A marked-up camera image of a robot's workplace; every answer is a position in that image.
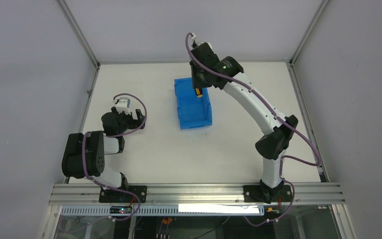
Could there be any small green circuit board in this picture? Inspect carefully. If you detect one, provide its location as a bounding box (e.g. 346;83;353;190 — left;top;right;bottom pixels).
109;206;133;215

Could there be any yellow black handled screwdriver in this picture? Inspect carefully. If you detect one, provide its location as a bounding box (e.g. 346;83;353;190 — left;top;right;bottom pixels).
194;88;203;98

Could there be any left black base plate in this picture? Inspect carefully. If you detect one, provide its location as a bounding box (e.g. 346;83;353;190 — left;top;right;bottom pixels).
98;185;147;203

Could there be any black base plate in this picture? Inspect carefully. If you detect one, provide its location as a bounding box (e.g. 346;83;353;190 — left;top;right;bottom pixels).
98;185;147;203
243;184;293;204

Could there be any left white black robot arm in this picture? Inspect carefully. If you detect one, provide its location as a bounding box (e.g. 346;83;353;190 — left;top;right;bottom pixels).
62;107;145;191

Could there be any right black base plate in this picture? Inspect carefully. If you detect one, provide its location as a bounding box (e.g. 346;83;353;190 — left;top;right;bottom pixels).
243;184;293;204

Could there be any aluminium mounting rail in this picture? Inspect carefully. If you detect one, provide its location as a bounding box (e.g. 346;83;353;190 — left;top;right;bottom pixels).
49;182;346;206

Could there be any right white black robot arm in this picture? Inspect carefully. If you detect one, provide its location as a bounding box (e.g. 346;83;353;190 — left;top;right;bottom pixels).
188;42;298;203

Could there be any blue plastic storage bin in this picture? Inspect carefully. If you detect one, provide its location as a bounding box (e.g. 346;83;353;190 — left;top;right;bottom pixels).
174;78;212;130

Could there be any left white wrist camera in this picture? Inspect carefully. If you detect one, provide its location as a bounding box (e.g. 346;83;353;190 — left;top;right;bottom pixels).
113;97;131;115

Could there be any perforated grey cable duct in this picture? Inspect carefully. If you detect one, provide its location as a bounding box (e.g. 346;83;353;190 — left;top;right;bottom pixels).
61;204;265;217

